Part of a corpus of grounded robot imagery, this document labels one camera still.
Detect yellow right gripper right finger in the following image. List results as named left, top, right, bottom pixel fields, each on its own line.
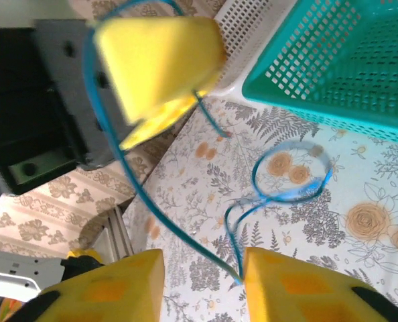
left=244, top=247, right=398, bottom=322

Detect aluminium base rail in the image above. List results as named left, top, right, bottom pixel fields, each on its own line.
left=93, top=204, right=135, bottom=266

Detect white plastic basket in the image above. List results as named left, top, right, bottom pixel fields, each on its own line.
left=214, top=0, right=302, bottom=98

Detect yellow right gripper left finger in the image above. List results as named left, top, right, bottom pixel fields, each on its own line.
left=17, top=248, right=165, bottom=322

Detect floral tablecloth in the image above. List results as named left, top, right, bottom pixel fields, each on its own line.
left=120, top=95, right=398, bottom=322

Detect teal plastic basket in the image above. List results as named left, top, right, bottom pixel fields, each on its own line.
left=241, top=0, right=398, bottom=147

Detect blue cable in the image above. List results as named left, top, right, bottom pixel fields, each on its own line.
left=83, top=0, right=336, bottom=286

